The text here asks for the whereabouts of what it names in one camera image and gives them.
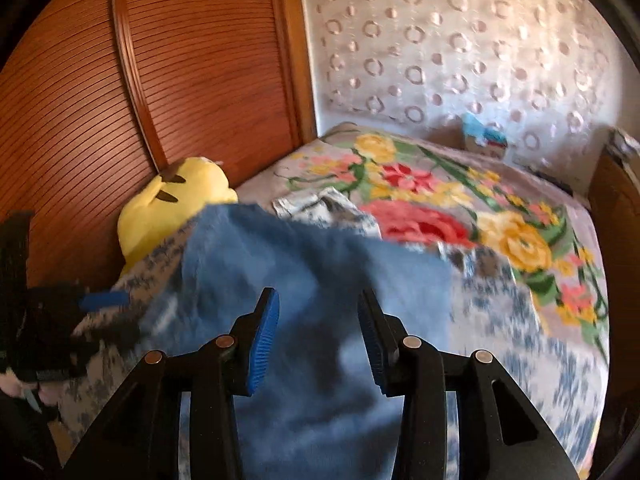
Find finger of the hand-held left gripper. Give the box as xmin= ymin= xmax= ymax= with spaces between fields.
xmin=75 ymin=290 xmax=132 ymax=314
xmin=75 ymin=322 xmax=144 ymax=362

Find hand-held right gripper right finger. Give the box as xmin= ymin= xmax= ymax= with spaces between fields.
xmin=356 ymin=288 xmax=581 ymax=480

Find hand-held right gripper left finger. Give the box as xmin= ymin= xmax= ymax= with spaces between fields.
xmin=62 ymin=287 xmax=280 ymax=480

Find blue denim pants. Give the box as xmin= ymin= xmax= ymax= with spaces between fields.
xmin=179 ymin=204 xmax=455 ymax=480

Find person's left hand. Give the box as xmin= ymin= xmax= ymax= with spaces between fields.
xmin=0 ymin=371 xmax=62 ymax=407

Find yellow plush toy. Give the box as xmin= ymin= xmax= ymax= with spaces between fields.
xmin=117 ymin=156 xmax=239 ymax=277

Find blue floral quilt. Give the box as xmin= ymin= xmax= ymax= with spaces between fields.
xmin=64 ymin=225 xmax=608 ymax=480

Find crumpled white blue floral cloth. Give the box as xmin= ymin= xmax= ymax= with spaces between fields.
xmin=271 ymin=187 xmax=382 ymax=240

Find floral bed blanket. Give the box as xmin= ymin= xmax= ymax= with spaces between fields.
xmin=235 ymin=122 xmax=612 ymax=361

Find wooden headboard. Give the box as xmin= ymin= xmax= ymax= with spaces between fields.
xmin=0 ymin=0 xmax=318 ymax=293

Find small cardboard box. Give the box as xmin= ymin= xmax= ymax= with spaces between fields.
xmin=462 ymin=135 xmax=509 ymax=162

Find blue tissue pack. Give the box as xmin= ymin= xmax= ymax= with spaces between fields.
xmin=461 ymin=112 xmax=503 ymax=142

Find wooden cabinet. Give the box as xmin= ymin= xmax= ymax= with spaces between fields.
xmin=590 ymin=127 xmax=640 ymax=411

